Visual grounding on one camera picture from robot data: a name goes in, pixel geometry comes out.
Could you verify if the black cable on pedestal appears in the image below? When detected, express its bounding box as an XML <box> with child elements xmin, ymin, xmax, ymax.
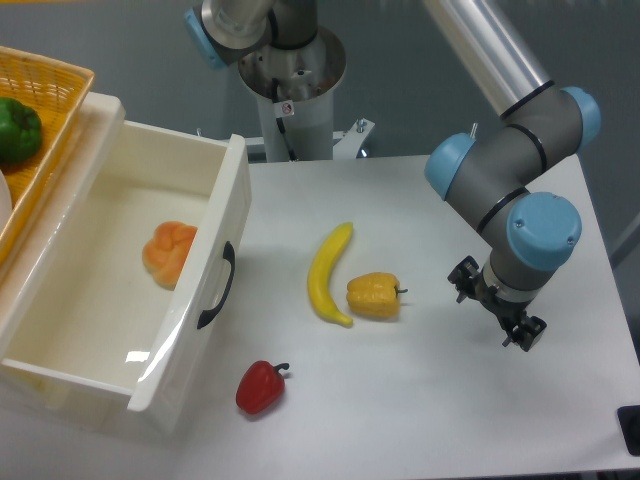
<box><xmin>271</xmin><ymin>77</ymin><xmax>300</xmax><ymax>162</ymax></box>

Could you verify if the black device at table edge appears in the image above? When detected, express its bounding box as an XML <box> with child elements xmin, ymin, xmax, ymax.
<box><xmin>617</xmin><ymin>405</ymin><xmax>640</xmax><ymax>457</ymax></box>

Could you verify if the yellow bell pepper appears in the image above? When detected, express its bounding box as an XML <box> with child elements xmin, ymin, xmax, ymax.
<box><xmin>346</xmin><ymin>272</ymin><xmax>407</xmax><ymax>319</ymax></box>

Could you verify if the red bell pepper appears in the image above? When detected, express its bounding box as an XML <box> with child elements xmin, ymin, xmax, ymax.
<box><xmin>235</xmin><ymin>360</ymin><xmax>290</xmax><ymax>415</ymax></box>

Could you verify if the yellow woven basket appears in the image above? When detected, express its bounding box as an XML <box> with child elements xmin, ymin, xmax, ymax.
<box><xmin>1</xmin><ymin>46</ymin><xmax>95</xmax><ymax>265</ymax></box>

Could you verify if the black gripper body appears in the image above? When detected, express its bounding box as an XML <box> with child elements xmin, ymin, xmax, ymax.
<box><xmin>475</xmin><ymin>270</ymin><xmax>525</xmax><ymax>326</ymax></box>

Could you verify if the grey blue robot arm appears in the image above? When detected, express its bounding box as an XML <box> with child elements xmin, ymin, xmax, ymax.
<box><xmin>184</xmin><ymin>1</ymin><xmax>601</xmax><ymax>350</ymax></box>

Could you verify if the white drawer cabinet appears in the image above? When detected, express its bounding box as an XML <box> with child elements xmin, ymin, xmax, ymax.
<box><xmin>1</xmin><ymin>93</ymin><xmax>125</xmax><ymax>431</ymax></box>

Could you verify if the green bell pepper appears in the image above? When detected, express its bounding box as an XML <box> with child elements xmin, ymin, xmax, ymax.
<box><xmin>1</xmin><ymin>97</ymin><xmax>42</xmax><ymax>164</ymax></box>

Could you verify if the orange bread roll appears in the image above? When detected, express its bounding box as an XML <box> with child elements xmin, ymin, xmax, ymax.
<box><xmin>142</xmin><ymin>221</ymin><xmax>198</xmax><ymax>290</ymax></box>

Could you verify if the black top drawer handle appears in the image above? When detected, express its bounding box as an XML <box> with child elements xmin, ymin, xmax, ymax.
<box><xmin>196</xmin><ymin>240</ymin><xmax>237</xmax><ymax>331</ymax></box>

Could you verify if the yellow banana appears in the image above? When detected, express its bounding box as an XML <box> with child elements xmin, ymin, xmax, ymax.
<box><xmin>307</xmin><ymin>222</ymin><xmax>353</xmax><ymax>328</ymax></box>

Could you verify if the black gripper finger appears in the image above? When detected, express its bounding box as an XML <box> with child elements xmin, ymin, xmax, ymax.
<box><xmin>447</xmin><ymin>256</ymin><xmax>481</xmax><ymax>304</ymax></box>
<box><xmin>501</xmin><ymin>313</ymin><xmax>547</xmax><ymax>352</ymax></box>

